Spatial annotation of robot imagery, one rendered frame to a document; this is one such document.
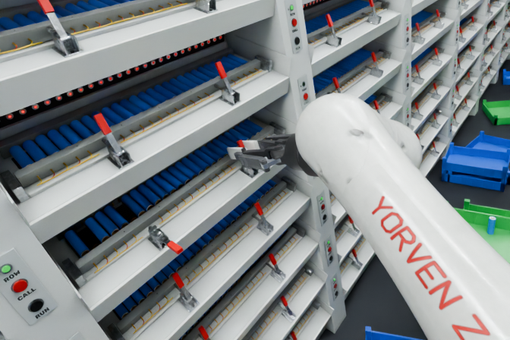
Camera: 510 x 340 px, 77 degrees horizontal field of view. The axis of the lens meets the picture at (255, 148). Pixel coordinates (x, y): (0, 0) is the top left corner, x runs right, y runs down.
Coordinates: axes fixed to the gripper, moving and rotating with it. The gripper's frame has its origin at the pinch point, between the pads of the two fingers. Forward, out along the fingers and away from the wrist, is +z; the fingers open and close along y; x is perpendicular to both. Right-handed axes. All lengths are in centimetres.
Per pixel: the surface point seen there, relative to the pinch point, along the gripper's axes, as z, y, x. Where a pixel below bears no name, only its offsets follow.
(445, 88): 7, 156, -43
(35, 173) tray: 0.8, -38.0, 16.3
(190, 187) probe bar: 3.7, -14.5, -1.8
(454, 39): 0, 159, -17
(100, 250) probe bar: 3.7, -35.9, -1.8
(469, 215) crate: -26, 59, -56
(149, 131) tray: -0.7, -19.0, 14.1
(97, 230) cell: 8.1, -34.0, 0.3
